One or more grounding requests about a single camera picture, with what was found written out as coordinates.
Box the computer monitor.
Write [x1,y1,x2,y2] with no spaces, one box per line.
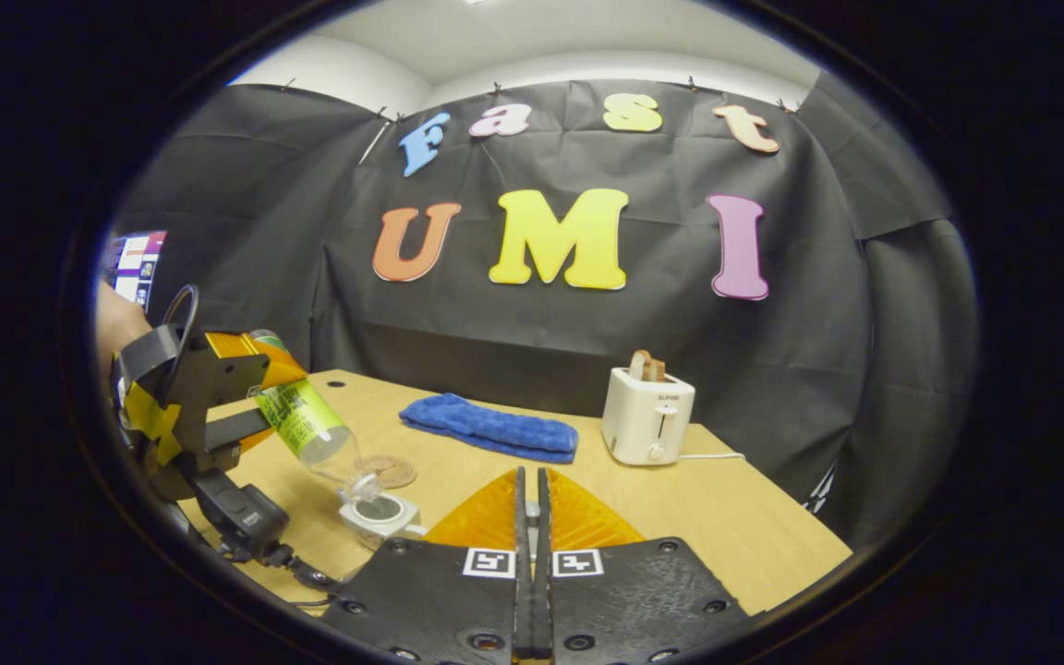
[105,231,168,310]

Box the white toaster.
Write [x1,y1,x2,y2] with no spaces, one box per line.
[601,367,695,466]

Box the black backdrop cloth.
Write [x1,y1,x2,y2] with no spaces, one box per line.
[116,74,981,546]

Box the round wooden coaster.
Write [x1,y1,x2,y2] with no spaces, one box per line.
[357,455,418,490]

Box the green label water bottle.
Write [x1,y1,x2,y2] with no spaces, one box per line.
[250,330,386,505]

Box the blue towel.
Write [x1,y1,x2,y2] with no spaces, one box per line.
[399,393,579,465]

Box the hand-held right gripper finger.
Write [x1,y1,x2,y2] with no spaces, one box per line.
[320,466,534,665]
[534,466,756,665]

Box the white teacup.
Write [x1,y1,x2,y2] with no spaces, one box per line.
[338,494,428,551]

